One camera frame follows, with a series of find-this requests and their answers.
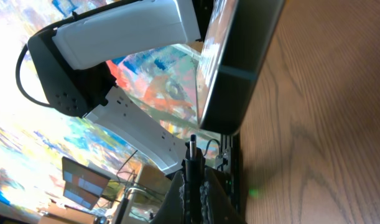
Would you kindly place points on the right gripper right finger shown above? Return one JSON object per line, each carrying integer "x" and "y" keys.
{"x": 215, "y": 206}

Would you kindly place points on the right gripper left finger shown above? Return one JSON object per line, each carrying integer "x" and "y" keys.
{"x": 172, "y": 210}

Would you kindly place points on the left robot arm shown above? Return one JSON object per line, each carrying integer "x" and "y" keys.
{"x": 77, "y": 61}

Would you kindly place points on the background computer monitor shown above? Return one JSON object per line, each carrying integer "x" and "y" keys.
{"x": 83, "y": 185}

